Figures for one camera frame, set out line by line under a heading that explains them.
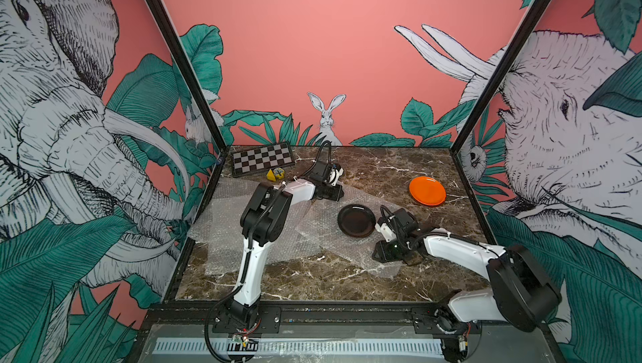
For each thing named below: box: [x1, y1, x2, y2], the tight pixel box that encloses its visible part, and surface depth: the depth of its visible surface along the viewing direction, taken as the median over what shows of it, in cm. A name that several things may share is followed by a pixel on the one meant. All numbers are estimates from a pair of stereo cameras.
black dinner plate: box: [336, 204, 377, 238], surface depth 97 cm
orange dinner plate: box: [408, 175, 447, 207], surface depth 106 cm
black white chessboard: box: [231, 142, 296, 179], surface depth 115 cm
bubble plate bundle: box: [295, 189, 407, 278], surface depth 92 cm
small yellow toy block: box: [265, 167, 286, 183], surface depth 111 cm
